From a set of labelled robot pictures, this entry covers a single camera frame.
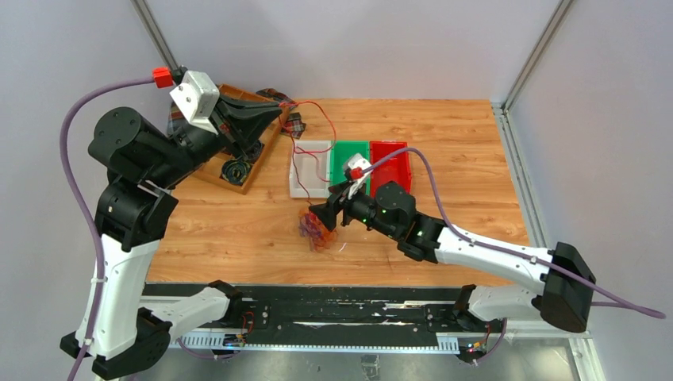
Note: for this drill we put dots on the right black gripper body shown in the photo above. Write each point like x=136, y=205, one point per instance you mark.
x=340, y=203

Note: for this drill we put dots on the orange wooden compartment tray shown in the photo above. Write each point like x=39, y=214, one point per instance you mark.
x=238, y=173

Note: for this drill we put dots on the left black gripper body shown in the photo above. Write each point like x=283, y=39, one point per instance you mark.
x=231, y=129

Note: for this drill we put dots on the white plastic bin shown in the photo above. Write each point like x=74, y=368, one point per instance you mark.
x=310, y=171

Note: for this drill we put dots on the red plastic bin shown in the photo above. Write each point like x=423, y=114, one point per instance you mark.
x=396, y=169

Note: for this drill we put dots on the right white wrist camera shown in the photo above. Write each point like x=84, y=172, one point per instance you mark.
x=356, y=171

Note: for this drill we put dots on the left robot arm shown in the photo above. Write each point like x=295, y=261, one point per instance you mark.
x=143, y=167

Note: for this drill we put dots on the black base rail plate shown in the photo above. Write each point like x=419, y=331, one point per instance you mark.
x=351, y=317

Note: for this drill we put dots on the plaid cloth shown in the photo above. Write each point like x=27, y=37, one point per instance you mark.
x=293, y=125

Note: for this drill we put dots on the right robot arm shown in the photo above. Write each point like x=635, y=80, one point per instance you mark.
x=553, y=284

